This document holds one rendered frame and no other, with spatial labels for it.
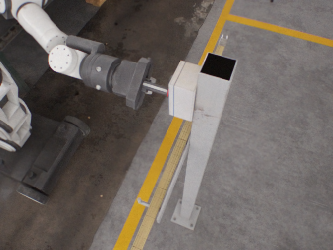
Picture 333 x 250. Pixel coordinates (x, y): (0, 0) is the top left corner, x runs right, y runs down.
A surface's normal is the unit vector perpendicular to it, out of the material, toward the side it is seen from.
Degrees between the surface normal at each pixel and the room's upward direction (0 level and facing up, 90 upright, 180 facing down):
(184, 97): 90
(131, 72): 30
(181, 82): 0
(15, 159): 0
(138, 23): 0
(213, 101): 90
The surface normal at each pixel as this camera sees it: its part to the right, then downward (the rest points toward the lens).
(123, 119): -0.02, -0.51
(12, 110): 0.38, -0.33
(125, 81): -0.21, -0.04
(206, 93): -0.37, 0.80
